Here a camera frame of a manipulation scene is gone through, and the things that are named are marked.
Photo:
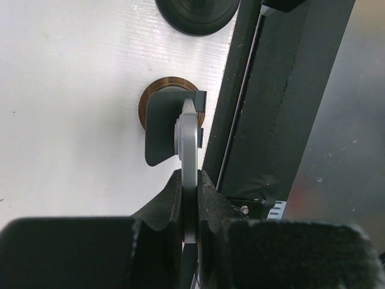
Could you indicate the wooden base phone stand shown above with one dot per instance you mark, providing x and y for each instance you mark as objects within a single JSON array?
[{"x": 159, "y": 108}]

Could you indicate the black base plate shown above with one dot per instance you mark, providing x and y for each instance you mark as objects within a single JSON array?
[{"x": 278, "y": 66}]

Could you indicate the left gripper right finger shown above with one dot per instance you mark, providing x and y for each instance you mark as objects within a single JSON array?
[{"x": 237, "y": 252}]

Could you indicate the silver-edged black phone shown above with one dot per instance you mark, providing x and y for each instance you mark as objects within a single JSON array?
[{"x": 186, "y": 146}]

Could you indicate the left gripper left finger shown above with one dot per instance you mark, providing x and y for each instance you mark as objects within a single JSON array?
[{"x": 143, "y": 250}]

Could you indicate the left white cable duct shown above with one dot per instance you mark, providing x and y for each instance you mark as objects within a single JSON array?
[{"x": 276, "y": 212}]

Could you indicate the black round phone stand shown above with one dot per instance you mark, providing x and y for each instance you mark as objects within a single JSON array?
[{"x": 198, "y": 18}]

